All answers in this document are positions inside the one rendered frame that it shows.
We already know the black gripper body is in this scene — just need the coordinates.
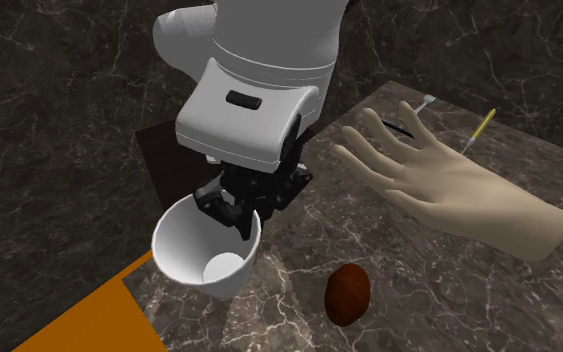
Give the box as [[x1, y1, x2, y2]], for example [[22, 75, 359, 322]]
[[218, 113, 313, 214]]

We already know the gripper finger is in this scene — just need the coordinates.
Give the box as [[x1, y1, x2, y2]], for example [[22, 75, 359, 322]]
[[194, 177, 241, 224], [233, 201, 259, 242]]

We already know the white cup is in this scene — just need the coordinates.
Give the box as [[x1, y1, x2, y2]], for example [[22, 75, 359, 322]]
[[150, 193, 263, 300]]

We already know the brown oval fruit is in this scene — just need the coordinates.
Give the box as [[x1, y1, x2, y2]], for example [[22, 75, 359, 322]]
[[324, 263, 372, 328]]

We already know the orange flat panel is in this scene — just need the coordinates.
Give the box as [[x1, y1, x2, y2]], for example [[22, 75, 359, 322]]
[[11, 249, 169, 352]]

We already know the white fork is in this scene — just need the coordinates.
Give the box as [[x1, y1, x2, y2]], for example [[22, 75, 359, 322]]
[[413, 94, 437, 116]]

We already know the beige hand model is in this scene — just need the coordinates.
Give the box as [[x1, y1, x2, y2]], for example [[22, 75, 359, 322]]
[[331, 100, 563, 263]]

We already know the yellow handled thin tool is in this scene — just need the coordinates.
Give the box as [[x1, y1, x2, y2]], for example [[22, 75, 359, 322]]
[[460, 108, 498, 156]]

